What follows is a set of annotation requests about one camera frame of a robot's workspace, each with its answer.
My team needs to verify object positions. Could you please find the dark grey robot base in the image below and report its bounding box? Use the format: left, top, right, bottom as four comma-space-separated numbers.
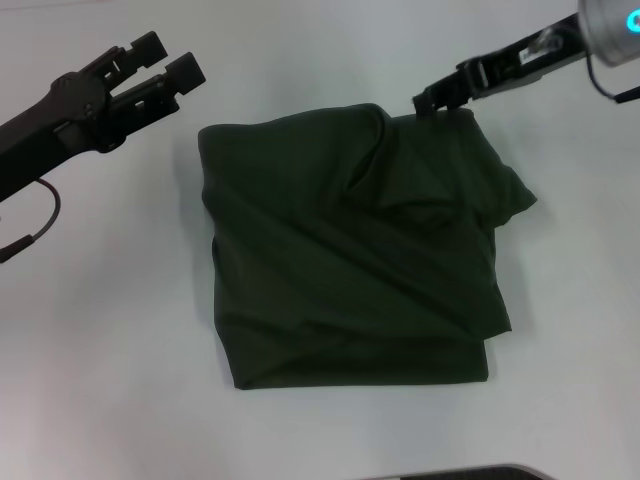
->
359, 463, 556, 480

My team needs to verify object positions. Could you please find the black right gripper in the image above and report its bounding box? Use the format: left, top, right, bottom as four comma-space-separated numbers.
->
411, 12, 592, 122

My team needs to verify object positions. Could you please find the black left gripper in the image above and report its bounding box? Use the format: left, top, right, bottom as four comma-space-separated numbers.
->
0, 30, 209, 202

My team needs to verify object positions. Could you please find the right gripper cable with plug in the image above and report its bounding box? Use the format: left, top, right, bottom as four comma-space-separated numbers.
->
583, 48, 640, 105

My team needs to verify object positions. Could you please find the dark green printed t-shirt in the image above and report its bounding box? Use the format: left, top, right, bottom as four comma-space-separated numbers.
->
196, 101, 540, 392

